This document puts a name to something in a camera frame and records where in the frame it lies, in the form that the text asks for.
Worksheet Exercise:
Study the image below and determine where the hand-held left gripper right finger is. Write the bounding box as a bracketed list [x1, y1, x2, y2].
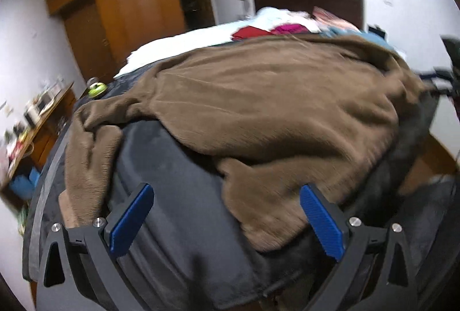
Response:
[299, 184, 419, 311]

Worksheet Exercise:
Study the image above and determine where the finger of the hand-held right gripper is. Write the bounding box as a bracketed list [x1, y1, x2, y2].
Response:
[419, 70, 451, 97]

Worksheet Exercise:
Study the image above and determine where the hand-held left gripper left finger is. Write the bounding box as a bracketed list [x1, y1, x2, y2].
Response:
[36, 183, 155, 311]

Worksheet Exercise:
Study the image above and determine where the brown fleece garment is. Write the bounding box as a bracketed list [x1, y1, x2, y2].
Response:
[59, 34, 437, 254]

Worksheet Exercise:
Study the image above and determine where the black satin bed cover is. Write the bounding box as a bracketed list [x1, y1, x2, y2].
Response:
[22, 63, 460, 311]

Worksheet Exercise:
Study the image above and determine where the teal fleece garment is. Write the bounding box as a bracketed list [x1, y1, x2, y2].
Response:
[323, 26, 396, 50]

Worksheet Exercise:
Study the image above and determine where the blue storage box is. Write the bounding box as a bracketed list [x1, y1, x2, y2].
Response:
[10, 170, 41, 197]

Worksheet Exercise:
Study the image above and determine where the pink striped cloth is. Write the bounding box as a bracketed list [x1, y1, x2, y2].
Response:
[313, 6, 360, 31]

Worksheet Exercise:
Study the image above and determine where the wooden desk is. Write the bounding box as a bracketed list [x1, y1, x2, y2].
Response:
[7, 81, 78, 182]

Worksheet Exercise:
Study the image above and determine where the green round toy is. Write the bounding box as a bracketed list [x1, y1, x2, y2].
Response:
[87, 81, 107, 98]

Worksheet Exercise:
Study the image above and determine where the magenta garment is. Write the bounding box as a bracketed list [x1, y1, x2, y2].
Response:
[271, 24, 310, 36]

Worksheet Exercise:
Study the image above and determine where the white pillow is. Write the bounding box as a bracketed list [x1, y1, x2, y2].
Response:
[256, 7, 313, 28]

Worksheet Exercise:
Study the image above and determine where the wooden door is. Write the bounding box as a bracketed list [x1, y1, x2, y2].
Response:
[63, 4, 119, 82]

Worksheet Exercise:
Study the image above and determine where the red garment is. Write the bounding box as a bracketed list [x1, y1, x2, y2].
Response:
[232, 26, 277, 42]

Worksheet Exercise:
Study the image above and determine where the white quilt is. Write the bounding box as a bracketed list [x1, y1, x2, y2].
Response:
[113, 18, 259, 78]

